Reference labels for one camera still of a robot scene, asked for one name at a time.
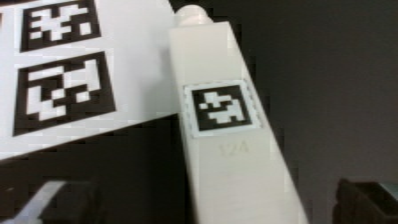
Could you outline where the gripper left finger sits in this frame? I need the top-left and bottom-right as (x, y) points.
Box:
(1, 180), (90, 224)

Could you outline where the white marker base bracket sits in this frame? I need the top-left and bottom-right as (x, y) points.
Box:
(0, 0), (177, 160)

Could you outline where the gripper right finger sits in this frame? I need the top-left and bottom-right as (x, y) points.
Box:
(334, 179), (398, 224)

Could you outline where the white bracket desk leg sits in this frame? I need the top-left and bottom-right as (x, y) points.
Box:
(168, 5), (309, 224)

